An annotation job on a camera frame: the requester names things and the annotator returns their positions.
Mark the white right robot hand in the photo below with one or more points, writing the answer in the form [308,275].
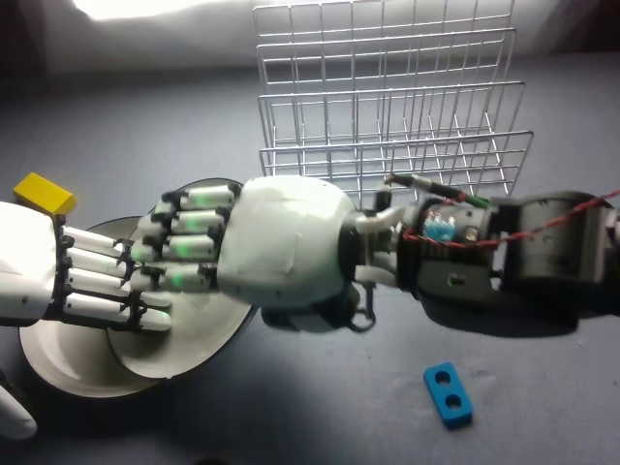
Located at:
[281,232]

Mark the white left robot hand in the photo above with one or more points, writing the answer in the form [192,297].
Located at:
[29,271]

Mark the white plate with dark rim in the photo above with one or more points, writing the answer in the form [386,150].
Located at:
[203,329]
[63,358]

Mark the yellow block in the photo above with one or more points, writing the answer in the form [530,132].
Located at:
[43,194]

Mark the blue block with two holes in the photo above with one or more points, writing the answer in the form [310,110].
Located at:
[448,393]

